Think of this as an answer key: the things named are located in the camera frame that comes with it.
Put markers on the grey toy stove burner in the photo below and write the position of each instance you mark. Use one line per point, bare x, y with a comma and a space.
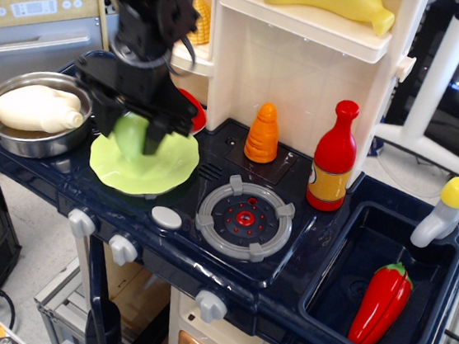
245, 221

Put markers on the stainless steel pot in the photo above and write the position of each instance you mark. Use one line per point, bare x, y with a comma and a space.
38, 144

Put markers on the orange toy carrot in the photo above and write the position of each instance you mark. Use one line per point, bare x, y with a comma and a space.
262, 141

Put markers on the grey middle stove knob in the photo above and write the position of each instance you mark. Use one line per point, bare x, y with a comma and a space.
123, 251

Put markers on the grey toy faucet yellow cap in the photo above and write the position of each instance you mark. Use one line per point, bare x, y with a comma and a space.
442, 220

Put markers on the grey right stove knob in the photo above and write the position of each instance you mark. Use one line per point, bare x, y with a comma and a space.
211, 307

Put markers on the yellow toy corn cob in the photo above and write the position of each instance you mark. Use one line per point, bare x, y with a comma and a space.
202, 34

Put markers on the cream toy kitchen shelf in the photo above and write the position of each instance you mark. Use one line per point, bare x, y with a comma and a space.
303, 60

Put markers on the navy toy kitchen counter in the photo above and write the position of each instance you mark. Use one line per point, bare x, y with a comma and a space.
306, 293

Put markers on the grey stove knob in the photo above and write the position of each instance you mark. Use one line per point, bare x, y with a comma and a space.
81, 223
211, 307
123, 251

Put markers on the red toy ketchup bottle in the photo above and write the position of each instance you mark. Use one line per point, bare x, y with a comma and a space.
333, 161

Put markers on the white stand pole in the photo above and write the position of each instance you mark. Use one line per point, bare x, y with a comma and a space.
411, 135

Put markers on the cream toy squash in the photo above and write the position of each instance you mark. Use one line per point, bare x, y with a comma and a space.
40, 108

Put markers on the grey left stove knob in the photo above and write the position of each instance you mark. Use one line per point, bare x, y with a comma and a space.
81, 223

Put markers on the light green plastic plate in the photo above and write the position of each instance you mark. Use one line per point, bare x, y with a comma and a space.
170, 166

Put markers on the grey oval button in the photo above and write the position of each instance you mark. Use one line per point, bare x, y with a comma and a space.
166, 218

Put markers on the red toy chili pepper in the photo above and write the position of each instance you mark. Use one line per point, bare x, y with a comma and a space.
384, 300

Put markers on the green toy pear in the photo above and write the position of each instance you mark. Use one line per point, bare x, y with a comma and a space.
130, 133

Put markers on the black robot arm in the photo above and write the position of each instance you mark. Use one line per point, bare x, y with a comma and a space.
160, 9

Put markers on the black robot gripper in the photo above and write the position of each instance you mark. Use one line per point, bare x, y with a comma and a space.
136, 76

